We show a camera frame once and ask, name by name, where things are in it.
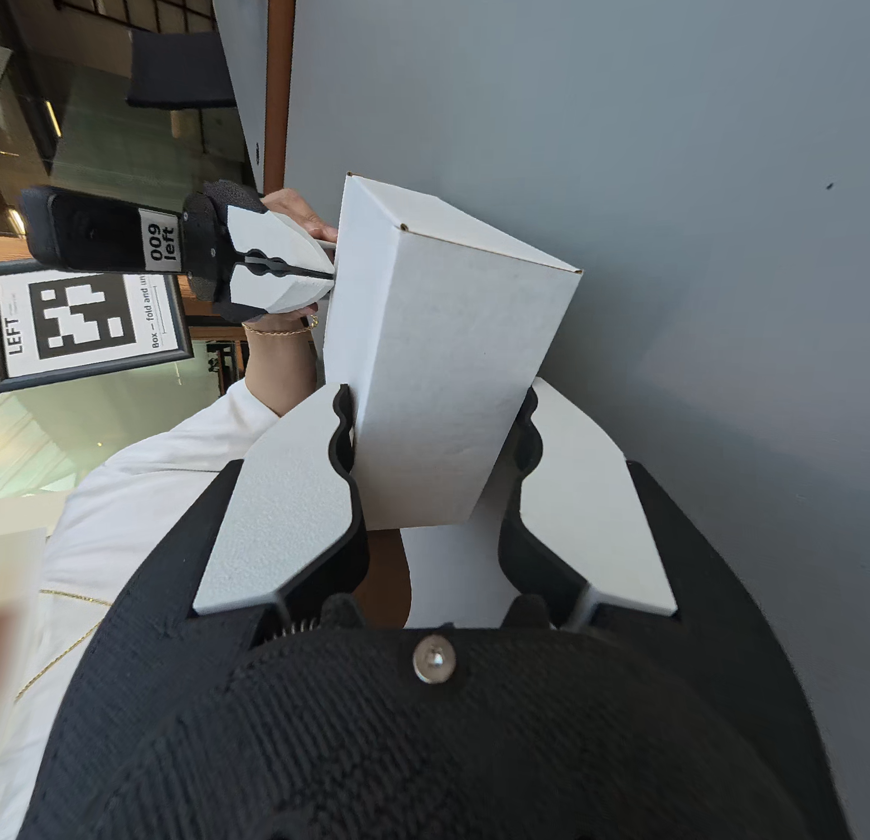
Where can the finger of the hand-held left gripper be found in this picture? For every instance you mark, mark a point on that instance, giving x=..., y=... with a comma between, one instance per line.
x=285, y=293
x=278, y=238

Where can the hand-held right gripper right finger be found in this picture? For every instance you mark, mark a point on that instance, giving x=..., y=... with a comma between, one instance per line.
x=591, y=507

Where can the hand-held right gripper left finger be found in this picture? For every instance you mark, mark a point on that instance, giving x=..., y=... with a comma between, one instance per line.
x=278, y=507

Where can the white cardboard box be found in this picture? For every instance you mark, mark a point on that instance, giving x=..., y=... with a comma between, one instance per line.
x=442, y=350

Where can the person's left hand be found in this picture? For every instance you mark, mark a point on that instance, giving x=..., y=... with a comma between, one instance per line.
x=296, y=211

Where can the black framed tag sign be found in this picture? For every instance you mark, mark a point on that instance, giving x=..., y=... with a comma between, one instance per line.
x=81, y=317

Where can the dark blue chair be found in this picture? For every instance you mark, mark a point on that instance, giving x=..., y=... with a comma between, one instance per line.
x=177, y=69

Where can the grey desk with brown edge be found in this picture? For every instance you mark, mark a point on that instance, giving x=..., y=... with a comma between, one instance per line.
x=238, y=51

